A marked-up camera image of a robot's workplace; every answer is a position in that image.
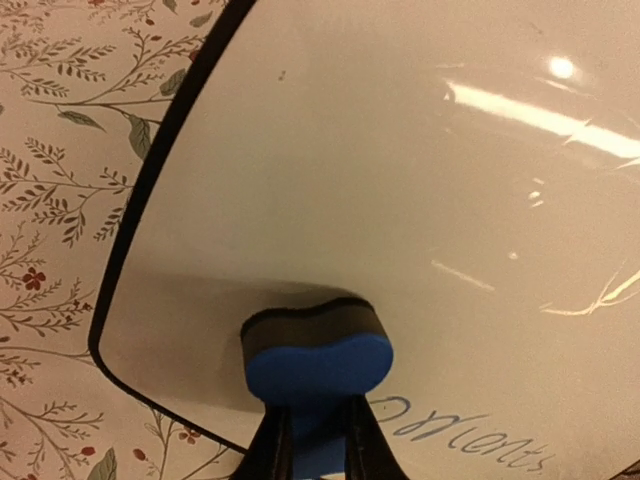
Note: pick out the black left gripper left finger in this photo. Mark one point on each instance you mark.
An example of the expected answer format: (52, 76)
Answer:
(268, 456)

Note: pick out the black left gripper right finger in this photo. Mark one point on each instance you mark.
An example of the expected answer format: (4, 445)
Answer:
(368, 455)

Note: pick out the blue whiteboard eraser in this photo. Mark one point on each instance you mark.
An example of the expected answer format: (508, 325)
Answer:
(312, 360)

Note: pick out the white whiteboard black frame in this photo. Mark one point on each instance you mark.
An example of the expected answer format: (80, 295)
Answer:
(469, 168)

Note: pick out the floral patterned table mat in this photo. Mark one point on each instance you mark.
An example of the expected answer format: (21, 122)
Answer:
(84, 86)

